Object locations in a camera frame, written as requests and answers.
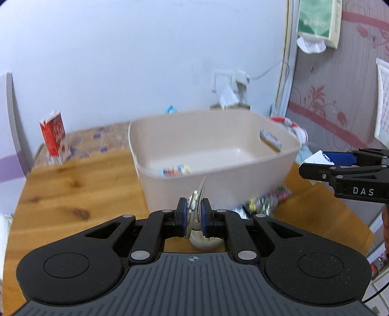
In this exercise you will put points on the small colourful packet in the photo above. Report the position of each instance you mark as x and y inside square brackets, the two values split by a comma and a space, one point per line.
[175, 171]

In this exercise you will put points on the blue white packet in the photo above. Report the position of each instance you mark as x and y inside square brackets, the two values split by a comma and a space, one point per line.
[326, 158]

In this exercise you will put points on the red white carton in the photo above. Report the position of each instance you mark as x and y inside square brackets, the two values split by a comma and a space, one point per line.
[54, 137]

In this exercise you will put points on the floral table cloth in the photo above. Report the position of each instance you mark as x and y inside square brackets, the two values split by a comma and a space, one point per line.
[91, 139]

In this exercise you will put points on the white grid panel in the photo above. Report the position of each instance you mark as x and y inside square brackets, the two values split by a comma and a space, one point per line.
[383, 100]

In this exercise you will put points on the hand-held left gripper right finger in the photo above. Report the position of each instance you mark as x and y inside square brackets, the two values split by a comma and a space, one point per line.
[204, 217]

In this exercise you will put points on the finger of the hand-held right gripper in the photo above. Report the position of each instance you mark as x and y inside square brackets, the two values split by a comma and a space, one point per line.
[340, 179]
[370, 156]

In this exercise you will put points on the colourful snack packets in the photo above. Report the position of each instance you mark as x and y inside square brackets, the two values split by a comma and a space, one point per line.
[264, 199]

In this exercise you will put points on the silver snack packet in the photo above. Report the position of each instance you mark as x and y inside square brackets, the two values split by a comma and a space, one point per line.
[195, 209]

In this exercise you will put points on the green tissue pack holder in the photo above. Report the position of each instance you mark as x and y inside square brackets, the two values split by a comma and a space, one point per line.
[317, 21]

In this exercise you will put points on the beige plastic basin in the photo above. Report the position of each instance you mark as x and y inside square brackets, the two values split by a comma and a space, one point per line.
[212, 142]

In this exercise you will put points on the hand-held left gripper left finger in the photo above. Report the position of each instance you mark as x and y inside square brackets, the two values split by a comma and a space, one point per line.
[182, 216]

